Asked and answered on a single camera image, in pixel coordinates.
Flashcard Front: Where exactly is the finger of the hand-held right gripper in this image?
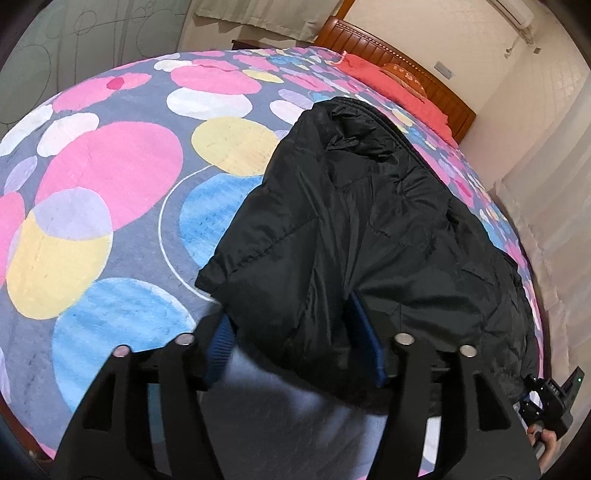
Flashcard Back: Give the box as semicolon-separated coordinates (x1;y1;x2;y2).
517;390;544;422

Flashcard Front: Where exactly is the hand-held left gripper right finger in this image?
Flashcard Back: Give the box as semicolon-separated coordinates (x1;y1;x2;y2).
346;291;541;480

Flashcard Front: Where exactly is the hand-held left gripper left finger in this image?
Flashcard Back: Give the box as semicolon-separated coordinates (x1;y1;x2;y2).
53;315;238;480

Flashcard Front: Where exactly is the black puffer jacket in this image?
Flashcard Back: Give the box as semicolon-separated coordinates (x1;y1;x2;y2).
196;97;541;414

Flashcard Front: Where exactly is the person's right hand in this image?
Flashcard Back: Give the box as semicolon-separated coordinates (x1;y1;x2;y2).
526;425;560;468

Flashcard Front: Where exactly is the bubble print bed sheet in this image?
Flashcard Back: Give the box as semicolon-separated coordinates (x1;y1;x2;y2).
0;44;543;480

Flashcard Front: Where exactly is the red quilt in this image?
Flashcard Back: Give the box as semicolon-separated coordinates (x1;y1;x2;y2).
339;53;460;146

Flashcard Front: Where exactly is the brown cushion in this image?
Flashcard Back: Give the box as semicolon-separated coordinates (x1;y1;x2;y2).
379;62;432;100

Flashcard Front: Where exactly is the wooden bed headboard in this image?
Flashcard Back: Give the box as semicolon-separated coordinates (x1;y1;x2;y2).
314;16;476;141

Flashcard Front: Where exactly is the wooden nightstand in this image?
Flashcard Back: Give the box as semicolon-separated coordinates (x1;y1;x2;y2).
231;39;296;51

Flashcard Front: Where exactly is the cream window curtain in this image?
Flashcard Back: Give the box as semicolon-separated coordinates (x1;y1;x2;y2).
194;0;354;42

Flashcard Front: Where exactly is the frosted glass wardrobe door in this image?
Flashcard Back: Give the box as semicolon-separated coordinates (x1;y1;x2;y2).
0;0;199;139

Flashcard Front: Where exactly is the white air conditioner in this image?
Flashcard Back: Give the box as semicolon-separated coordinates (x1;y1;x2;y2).
489;0;536;26

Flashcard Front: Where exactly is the cream wall curtain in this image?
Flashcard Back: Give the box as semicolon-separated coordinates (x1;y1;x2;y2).
489;69;591;416

